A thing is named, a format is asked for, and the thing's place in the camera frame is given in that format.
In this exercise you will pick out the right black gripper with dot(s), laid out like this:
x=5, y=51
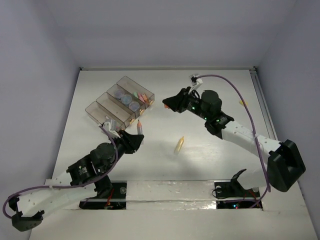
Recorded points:
x=177, y=103

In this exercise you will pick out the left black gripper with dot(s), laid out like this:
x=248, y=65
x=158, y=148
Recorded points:
x=125, y=141

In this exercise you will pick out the grey orange-tipped marker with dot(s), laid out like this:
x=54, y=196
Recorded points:
x=139, y=128

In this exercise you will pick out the yellow highlighter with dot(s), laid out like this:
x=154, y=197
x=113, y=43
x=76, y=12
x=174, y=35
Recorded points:
x=179, y=145

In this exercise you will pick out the pink highlighter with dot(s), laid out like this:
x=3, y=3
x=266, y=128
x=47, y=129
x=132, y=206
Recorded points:
x=142, y=97

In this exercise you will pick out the clear tape roll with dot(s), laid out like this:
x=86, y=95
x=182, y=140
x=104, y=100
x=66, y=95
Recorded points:
x=119, y=93

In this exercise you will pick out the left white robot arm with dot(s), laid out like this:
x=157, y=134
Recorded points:
x=86, y=178

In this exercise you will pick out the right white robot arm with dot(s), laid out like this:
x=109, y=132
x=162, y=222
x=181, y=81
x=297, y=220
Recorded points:
x=282, y=162

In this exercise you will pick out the clear brown compartment organizer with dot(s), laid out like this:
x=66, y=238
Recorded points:
x=108, y=105

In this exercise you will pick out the silver taped front board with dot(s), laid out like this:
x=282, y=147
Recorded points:
x=181, y=195

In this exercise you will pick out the yellow eraser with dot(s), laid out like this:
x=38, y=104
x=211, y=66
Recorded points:
x=243, y=102

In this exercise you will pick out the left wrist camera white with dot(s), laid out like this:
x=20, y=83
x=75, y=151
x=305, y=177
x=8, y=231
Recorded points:
x=110, y=125

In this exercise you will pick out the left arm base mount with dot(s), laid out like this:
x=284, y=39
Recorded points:
x=113, y=199

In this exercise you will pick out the aluminium rail right edge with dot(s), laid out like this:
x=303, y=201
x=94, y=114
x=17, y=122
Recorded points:
x=261, y=116

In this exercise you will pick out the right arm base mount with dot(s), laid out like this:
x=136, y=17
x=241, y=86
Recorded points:
x=229, y=194

